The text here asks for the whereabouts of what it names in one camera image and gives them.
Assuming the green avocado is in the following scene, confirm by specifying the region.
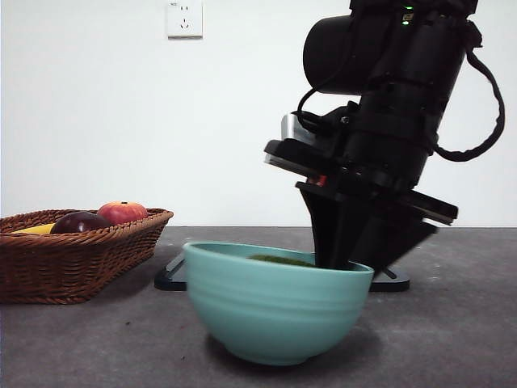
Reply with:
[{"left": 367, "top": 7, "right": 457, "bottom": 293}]
[{"left": 246, "top": 253, "right": 316, "bottom": 268}]

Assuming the teal ceramic bowl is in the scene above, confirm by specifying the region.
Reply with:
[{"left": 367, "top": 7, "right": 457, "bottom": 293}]
[{"left": 182, "top": 241, "right": 376, "bottom": 367}]

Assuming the black rectangular tray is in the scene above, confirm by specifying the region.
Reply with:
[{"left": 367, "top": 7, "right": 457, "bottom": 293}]
[{"left": 153, "top": 250, "right": 411, "bottom": 293}]

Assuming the red yellow apple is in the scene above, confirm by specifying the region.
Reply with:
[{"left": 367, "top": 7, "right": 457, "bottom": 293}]
[{"left": 96, "top": 200, "right": 149, "bottom": 226}]

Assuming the brown wicker basket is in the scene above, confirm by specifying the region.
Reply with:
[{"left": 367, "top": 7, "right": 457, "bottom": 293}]
[{"left": 0, "top": 208, "right": 174, "bottom": 305}]

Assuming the yellow banana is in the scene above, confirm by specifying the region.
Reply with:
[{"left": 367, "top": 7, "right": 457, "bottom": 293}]
[{"left": 11, "top": 223, "right": 56, "bottom": 235}]

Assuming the pale grey camera box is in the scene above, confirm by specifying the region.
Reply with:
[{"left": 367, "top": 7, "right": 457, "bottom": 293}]
[{"left": 280, "top": 113, "right": 320, "bottom": 146}]

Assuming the thin black cable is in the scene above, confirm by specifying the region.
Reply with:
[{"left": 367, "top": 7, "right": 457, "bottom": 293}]
[{"left": 296, "top": 86, "right": 326, "bottom": 131}]

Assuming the black braided cable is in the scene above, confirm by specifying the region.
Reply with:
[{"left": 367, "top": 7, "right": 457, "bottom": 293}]
[{"left": 434, "top": 19, "right": 506, "bottom": 163}]

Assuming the white wall socket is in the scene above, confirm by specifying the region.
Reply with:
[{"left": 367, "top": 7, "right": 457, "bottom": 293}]
[{"left": 167, "top": 0, "right": 204, "bottom": 40}]

